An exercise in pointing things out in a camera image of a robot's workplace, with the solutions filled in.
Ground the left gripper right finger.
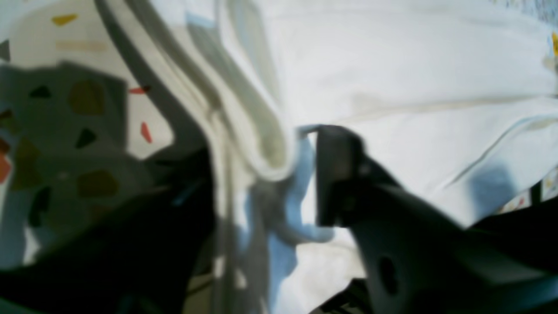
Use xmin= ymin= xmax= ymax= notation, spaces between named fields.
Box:
xmin=316 ymin=125 xmax=558 ymax=314

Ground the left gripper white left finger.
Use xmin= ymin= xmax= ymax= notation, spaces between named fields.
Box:
xmin=1 ymin=149 xmax=215 ymax=314

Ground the white printed T-shirt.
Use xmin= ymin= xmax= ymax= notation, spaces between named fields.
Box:
xmin=94 ymin=0 xmax=558 ymax=314

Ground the terrazzo pattern tablecloth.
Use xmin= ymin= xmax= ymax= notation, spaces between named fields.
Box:
xmin=0 ymin=0 xmax=205 ymax=269

